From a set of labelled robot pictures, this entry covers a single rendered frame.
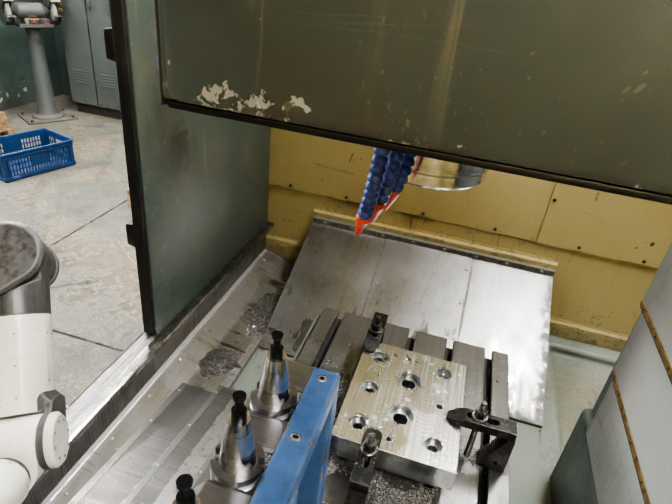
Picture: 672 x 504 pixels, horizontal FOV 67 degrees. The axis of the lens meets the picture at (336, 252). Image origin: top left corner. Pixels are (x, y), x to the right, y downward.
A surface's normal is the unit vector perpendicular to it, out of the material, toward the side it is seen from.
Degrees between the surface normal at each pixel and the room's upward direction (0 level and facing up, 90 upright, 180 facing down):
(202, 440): 8
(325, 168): 90
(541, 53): 90
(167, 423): 8
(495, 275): 24
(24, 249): 49
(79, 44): 90
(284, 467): 0
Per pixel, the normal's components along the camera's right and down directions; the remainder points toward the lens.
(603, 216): -0.28, 0.46
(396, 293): -0.06, -0.61
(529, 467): 0.11, -0.86
